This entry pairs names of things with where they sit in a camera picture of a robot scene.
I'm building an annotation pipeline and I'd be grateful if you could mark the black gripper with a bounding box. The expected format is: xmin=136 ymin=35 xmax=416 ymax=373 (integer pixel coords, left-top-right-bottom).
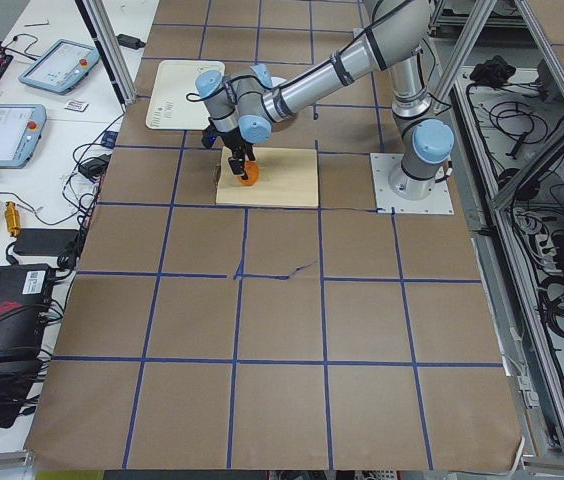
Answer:
xmin=204 ymin=121 xmax=255 ymax=180

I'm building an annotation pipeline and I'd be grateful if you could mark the orange fruit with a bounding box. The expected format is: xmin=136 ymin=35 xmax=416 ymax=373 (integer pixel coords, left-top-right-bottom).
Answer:
xmin=238 ymin=161 xmax=259 ymax=186

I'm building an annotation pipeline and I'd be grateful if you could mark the white round bowl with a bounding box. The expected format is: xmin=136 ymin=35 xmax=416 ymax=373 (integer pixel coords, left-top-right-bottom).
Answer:
xmin=271 ymin=76 xmax=286 ymax=87

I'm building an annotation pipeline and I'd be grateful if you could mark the cream tray with bear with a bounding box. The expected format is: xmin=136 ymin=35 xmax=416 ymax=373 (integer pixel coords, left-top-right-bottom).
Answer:
xmin=145 ymin=60 xmax=225 ymax=130

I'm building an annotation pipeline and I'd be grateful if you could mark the wooden cutting board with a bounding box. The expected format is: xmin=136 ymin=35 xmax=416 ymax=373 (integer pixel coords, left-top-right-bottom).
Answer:
xmin=216 ymin=147 xmax=319 ymax=208

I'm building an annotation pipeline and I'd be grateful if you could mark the small black adapter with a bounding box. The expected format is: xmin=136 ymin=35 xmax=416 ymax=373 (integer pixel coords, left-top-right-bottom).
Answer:
xmin=116 ymin=33 xmax=146 ymax=50

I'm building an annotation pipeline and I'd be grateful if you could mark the upper teach pendant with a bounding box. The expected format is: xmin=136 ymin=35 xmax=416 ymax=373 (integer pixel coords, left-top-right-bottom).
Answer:
xmin=18 ymin=39 xmax=100 ymax=95

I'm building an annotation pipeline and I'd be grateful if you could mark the teach pendant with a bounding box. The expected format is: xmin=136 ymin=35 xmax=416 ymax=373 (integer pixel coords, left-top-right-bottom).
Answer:
xmin=18 ymin=39 xmax=100 ymax=95
xmin=0 ymin=104 xmax=47 ymax=169

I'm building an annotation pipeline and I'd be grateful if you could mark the black power brick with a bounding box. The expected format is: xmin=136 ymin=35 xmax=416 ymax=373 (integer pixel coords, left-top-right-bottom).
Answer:
xmin=13 ymin=228 xmax=78 ymax=256

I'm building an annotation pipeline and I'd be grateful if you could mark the lower teach pendant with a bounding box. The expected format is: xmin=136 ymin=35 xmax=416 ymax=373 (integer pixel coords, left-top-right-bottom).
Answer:
xmin=0 ymin=104 xmax=47 ymax=169

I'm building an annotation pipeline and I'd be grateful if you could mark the gold metal cylinder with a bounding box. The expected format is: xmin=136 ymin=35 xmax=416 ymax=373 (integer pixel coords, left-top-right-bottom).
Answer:
xmin=4 ymin=201 xmax=21 ymax=238

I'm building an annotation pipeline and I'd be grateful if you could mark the black cloth bundle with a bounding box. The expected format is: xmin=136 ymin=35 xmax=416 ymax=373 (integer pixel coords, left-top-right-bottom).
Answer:
xmin=469 ymin=55 xmax=516 ymax=88

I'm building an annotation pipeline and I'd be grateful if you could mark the black computer box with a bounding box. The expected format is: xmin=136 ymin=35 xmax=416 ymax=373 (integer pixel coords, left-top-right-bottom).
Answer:
xmin=0 ymin=264 xmax=55 ymax=362

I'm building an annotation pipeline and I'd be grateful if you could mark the white power strip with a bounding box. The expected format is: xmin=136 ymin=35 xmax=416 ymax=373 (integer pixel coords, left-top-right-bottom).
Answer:
xmin=518 ymin=211 xmax=559 ymax=273

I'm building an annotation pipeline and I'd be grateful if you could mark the aluminium frame post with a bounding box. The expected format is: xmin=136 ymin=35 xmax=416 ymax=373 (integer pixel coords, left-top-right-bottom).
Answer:
xmin=74 ymin=0 xmax=137 ymax=107

